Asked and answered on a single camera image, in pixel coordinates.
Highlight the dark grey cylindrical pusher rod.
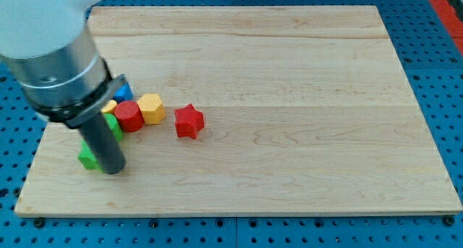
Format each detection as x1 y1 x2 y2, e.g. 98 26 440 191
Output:
79 112 126 174

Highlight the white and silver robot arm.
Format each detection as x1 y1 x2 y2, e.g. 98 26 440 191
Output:
1 0 127 174

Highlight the red star block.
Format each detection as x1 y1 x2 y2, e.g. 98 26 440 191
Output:
174 103 205 140

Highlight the green round block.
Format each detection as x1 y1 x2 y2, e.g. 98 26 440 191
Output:
103 114 124 142

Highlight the small yellow block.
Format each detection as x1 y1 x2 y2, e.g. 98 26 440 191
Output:
101 99 118 114

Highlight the red cylinder block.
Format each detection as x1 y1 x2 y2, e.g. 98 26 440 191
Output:
114 101 145 132

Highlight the blue block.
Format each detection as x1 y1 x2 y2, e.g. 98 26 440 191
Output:
112 83 133 103

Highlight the yellow hexagon block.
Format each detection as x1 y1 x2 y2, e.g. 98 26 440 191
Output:
137 93 166 125

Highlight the wooden board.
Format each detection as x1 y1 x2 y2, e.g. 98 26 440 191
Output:
15 6 462 218

